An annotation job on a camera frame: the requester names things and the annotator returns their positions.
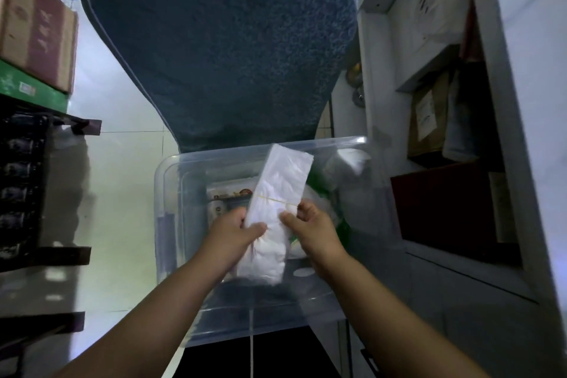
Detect person's left forearm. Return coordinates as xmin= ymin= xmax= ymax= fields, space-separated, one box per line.
xmin=52 ymin=254 xmax=232 ymax=378

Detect brown paper parcel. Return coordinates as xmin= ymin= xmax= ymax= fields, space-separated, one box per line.
xmin=407 ymin=72 xmax=453 ymax=162

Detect blue speckled mattress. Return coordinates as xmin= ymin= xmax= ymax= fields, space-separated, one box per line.
xmin=79 ymin=0 xmax=359 ymax=154

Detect white plastic parcel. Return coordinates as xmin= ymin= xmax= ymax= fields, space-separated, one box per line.
xmin=443 ymin=64 xmax=485 ymax=164

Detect bundle of clear plastic bags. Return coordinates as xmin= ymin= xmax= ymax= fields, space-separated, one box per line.
xmin=235 ymin=143 xmax=315 ymax=287

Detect white shelf cabinet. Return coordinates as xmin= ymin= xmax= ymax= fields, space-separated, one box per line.
xmin=358 ymin=0 xmax=567 ymax=330

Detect round metal fitting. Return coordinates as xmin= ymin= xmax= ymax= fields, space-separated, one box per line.
xmin=346 ymin=62 xmax=366 ymax=109

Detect row of dark bottles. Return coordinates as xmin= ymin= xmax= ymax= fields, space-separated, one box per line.
xmin=0 ymin=113 xmax=48 ymax=261

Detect yellow rubber band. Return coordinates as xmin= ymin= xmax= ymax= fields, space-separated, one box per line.
xmin=253 ymin=194 xmax=300 ymax=207

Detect person's black trousers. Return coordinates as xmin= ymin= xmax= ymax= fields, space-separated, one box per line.
xmin=173 ymin=325 xmax=342 ymax=378

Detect clear plastic storage bin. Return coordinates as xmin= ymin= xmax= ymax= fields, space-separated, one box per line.
xmin=154 ymin=136 xmax=401 ymax=348

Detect white printed paper bag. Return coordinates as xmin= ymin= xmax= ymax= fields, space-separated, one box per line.
xmin=389 ymin=0 xmax=471 ymax=87

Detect black metal shelf rack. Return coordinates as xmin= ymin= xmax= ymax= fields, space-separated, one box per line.
xmin=0 ymin=94 xmax=102 ymax=361

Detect colourful printed packet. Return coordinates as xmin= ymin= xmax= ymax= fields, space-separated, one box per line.
xmin=207 ymin=177 xmax=260 ymax=227

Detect person's right forearm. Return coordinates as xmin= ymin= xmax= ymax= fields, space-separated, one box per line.
xmin=325 ymin=255 xmax=490 ymax=378

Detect green cardboard box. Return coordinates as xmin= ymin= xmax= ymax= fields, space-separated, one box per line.
xmin=0 ymin=59 xmax=71 ymax=113

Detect green plastic bag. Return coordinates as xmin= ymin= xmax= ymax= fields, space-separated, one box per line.
xmin=290 ymin=165 xmax=353 ymax=259

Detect person's right hand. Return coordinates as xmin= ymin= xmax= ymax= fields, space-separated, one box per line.
xmin=279 ymin=200 xmax=351 ymax=282

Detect dark red box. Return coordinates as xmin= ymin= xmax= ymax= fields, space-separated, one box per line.
xmin=390 ymin=163 xmax=522 ymax=264

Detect person's left hand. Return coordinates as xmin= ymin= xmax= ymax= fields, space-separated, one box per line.
xmin=196 ymin=207 xmax=268 ymax=278

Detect brown cardboard box red print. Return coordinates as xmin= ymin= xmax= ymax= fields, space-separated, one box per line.
xmin=0 ymin=0 xmax=79 ymax=95

